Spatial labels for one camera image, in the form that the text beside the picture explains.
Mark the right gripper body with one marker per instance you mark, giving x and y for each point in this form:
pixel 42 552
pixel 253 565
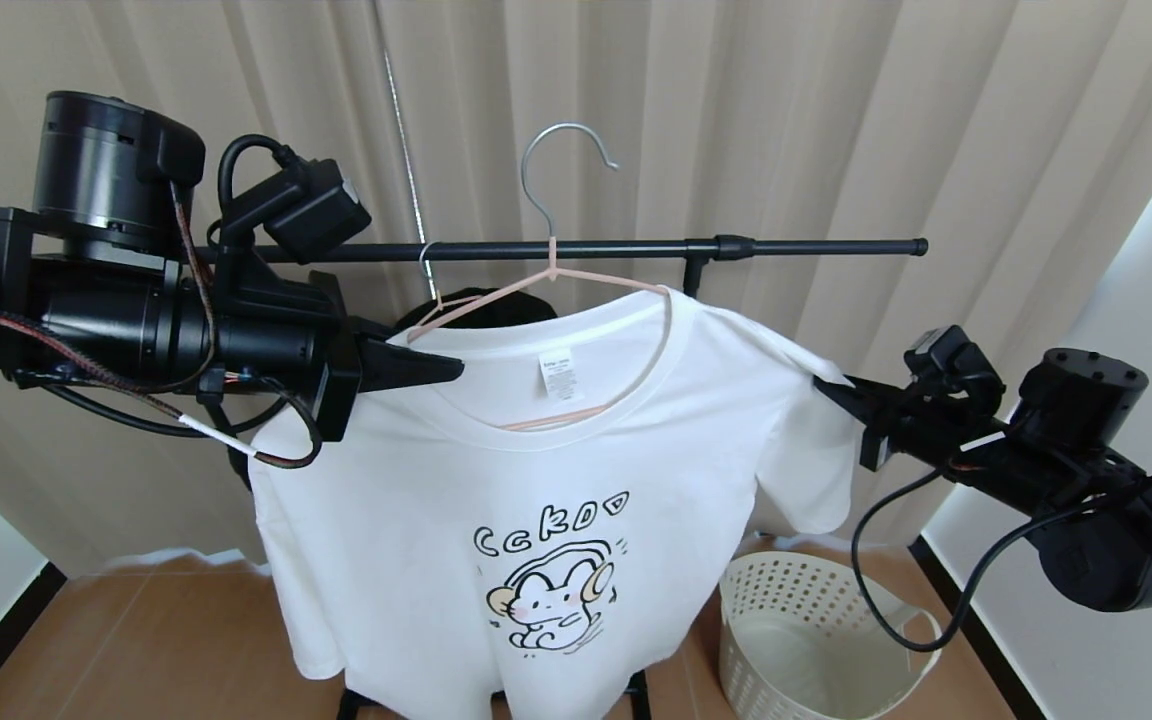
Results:
pixel 1016 465

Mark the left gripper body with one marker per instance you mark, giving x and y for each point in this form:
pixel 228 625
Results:
pixel 256 330

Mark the pink clothes hanger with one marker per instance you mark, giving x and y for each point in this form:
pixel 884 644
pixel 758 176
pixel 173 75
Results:
pixel 553 255
pixel 422 265

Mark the white printed T-shirt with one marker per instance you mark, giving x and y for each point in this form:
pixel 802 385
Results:
pixel 436 480

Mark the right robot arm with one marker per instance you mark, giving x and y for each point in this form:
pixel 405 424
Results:
pixel 1081 400

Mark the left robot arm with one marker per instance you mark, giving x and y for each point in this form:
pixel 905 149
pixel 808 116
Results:
pixel 96 170

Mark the white laundry basket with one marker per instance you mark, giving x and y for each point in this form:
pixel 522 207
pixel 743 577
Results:
pixel 796 600

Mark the black clothes rack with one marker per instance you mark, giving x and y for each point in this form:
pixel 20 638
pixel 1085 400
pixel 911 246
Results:
pixel 786 246

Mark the beige curtain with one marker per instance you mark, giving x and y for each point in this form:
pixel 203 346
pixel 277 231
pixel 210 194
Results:
pixel 836 100

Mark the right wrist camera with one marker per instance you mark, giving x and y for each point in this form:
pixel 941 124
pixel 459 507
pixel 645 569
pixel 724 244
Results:
pixel 951 365

